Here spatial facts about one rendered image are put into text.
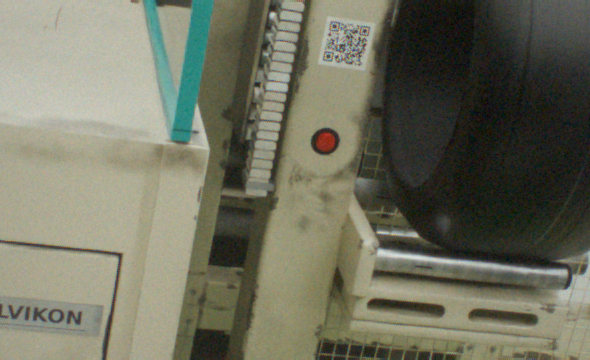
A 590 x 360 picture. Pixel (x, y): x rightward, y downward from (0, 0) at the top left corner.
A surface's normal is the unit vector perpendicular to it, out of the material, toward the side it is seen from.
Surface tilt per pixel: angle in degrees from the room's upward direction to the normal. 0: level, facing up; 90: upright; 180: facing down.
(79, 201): 90
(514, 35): 71
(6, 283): 90
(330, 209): 90
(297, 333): 90
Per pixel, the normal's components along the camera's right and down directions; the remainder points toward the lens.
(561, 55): 0.22, 0.04
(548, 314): 0.16, 0.37
